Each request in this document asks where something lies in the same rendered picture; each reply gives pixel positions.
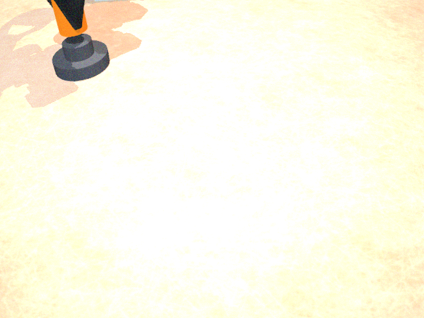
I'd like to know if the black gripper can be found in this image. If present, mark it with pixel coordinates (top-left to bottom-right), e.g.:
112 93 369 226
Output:
54 0 85 30

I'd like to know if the dark round pedestal with shaft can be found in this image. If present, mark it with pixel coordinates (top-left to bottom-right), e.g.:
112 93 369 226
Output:
52 33 110 81

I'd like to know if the orange cylinder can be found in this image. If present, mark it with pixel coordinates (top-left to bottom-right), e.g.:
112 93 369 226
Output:
51 0 88 37

